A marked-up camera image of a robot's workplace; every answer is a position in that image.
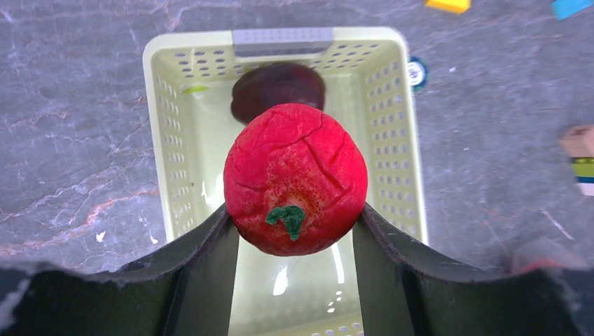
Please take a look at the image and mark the wooden cube near bag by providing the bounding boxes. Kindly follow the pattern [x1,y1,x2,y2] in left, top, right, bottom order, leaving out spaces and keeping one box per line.
[560,124,594,158]

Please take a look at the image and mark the clear zip top bag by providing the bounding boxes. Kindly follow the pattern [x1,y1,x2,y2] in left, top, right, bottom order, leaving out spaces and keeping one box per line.
[509,237,590,274]

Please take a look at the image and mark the green blue white brick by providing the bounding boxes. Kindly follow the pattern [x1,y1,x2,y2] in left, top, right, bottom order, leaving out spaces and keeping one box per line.
[571,157,594,196]

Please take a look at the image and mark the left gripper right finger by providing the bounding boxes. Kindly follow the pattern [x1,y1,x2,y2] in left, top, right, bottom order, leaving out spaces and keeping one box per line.
[353,206,593,335]

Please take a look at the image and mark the teal block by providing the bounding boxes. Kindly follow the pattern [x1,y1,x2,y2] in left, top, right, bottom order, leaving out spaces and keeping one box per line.
[551,0,593,21]

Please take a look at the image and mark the small blue round toy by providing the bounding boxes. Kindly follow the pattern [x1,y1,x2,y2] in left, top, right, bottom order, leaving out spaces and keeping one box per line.
[406,56,429,91]

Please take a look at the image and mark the yellow block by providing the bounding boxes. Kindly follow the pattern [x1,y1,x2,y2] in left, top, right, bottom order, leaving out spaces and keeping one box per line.
[424,0,471,14]

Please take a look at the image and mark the green plastic basket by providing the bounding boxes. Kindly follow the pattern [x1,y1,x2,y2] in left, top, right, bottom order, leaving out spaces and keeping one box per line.
[143,27,428,335]

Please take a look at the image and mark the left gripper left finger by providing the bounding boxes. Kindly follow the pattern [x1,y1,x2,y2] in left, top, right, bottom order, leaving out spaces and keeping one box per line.
[1,206,239,335]

